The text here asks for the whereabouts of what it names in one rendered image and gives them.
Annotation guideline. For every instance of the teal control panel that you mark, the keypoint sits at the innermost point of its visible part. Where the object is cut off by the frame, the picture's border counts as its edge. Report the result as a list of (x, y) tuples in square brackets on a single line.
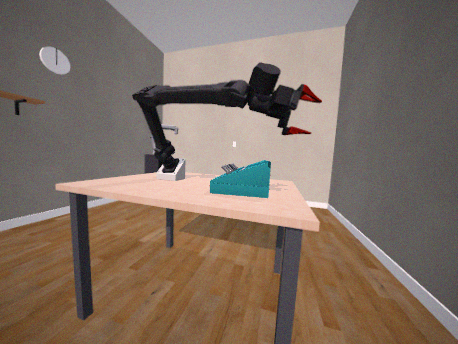
[(252, 181)]

